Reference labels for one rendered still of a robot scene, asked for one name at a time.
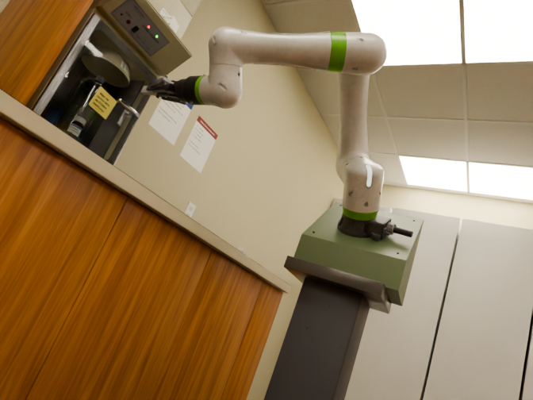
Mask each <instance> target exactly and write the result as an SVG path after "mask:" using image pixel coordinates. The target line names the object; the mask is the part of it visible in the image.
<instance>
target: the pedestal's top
mask: <svg viewBox="0 0 533 400"><path fill-rule="evenodd" d="M284 268H286V269H287V270H288V271H289V272H290V273H291V274H292V275H294V276H295V277H296V278H297V279H298V280H299V281H300V282H302V283H303V282H304V279H305V277H307V278H310V279H315V280H317V281H321V282H323V283H328V284H331V285H333V286H336V287H341V288H343V289H346V290H351V291H354V292H356V293H360V294H362V295H363V296H364V298H365V299H366V301H367V302H368V304H369V305H370V308H371V309H373V310H378V311H381V312H383V313H387V314H389V312H390V308H391V305H392V303H391V301H390V299H389V295H388V292H387V290H386V288H385V284H384V283H381V282H378V281H375V280H372V279H367V278H364V277H361V276H358V275H353V274H350V273H347V272H344V271H339V270H336V269H333V268H330V267H325V266H322V265H319V264H316V263H311V262H309V261H305V260H300V259H298V258H294V257H292V256H287V258H286V262H285V264H284Z"/></svg>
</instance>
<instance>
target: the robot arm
mask: <svg viewBox="0 0 533 400"><path fill-rule="evenodd" d="M386 58H387V47H386V44H385V42H384V40H383V39H382V38H381V37H380V36H379V35H377V34H374V33H351V32H336V33H330V31H326V32H318V33H267V32H258V31H251V30H245V29H236V28H232V27H227V26H225V27H220V28H218V29H216V30H215V31H214V32H213V33H212V35H211V36H210V38H209V75H195V76H189V77H188V78H186V79H180V80H179V81H174V80H171V81H170V80H169V79H168V77H167V76H166V75H165V76H163V77H162V78H160V79H157V80H154V81H152V83H151V85H150V86H144V87H143V89H142V90H141V92H140V93H141V94H142V95H156V97H157V98H159V97H162V98H161V99H162V100H166V101H170V102H177V103H181V104H183V105H185V104H186V103H187V102H188V103H189V104H190V105H199V106H216V107H219V108H221V109H230V108H232V107H234V106H236V105H237V104H238V103H239V102H240V100H241V98H242V96H243V74H242V66H243V65H244V64H250V63H253V64H266V65H280V66H288V67H300V68H305V69H310V70H315V71H322V72H326V73H327V71H330V72H336V73H338V76H339V100H340V123H339V146H338V153H337V160H336V172H337V174H338V176H339V177H340V179H341V181H342V182H343V185H344V187H343V202H342V207H343V214H342V217H341V218H340V220H339V221H338V225H337V228H338V230H339V231H340V232H341V233H344V234H346V235H348V236H351V237H358V238H368V237H371V238H372V240H375V241H380V240H382V239H383V238H385V236H386V235H388V236H389V235H393V234H394V233H397V234H401V235H403V236H407V237H412V234H413V231H410V230H407V229H402V228H398V227H397V226H396V224H394V223H392V222H391V220H392V219H391V218H389V217H383V216H380V215H378V211H379V208H380V202H381V196H382V186H383V179H384V169H383V167H382V166H381V165H380V164H378V163H375V162H374V161H373V160H371V159H370V157H369V149H368V137H367V101H368V89H369V81H370V75H371V74H373V73H375V72H377V71H378V70H380V69H381V68H382V66H383V65H384V63H385V61H386Z"/></svg>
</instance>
